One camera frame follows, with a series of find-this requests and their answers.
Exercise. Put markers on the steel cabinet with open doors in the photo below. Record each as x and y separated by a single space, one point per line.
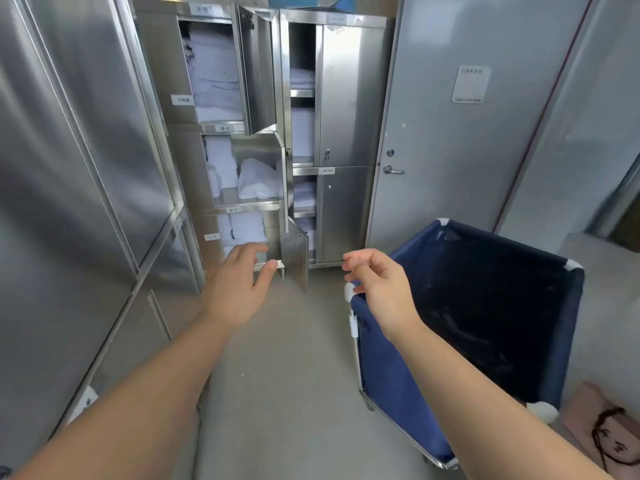
160 59

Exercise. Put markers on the steel cabinet with closed doors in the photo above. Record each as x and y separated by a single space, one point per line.
350 94

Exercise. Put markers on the low stack of white towels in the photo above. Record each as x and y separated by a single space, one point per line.
245 227

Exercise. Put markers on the grey metal door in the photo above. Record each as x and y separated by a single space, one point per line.
440 144

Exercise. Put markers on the folded white towel stack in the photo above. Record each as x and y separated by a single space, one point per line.
221 164

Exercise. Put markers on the blue sheet on cabinet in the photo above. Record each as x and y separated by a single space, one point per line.
310 0

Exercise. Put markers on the crumpled white towel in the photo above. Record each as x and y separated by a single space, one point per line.
257 179

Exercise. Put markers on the blue fabric laundry cart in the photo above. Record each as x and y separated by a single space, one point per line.
400 384

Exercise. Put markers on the person's left hand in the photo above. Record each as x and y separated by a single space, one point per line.
230 294

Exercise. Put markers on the tall stack of white linen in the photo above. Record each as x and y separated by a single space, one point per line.
215 79

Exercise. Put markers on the person's right thumb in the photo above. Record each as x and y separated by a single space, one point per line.
361 257

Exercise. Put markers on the large steel wall cabinet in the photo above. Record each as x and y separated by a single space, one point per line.
65 194

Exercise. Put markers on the folded white linen pile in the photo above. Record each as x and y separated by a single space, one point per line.
302 78
305 193
303 132

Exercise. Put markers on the person's right hand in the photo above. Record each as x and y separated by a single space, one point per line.
387 294

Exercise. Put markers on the person's left forearm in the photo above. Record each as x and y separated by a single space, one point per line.
135 399

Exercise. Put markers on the person's left thumb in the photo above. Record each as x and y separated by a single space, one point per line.
266 277

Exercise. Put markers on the pink printed bag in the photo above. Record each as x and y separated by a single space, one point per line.
605 434

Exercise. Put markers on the white door sign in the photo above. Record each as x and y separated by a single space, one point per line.
471 84

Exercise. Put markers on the person's right forearm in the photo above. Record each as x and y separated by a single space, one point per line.
490 409

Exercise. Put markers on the white cushioned seat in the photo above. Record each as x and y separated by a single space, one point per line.
610 304

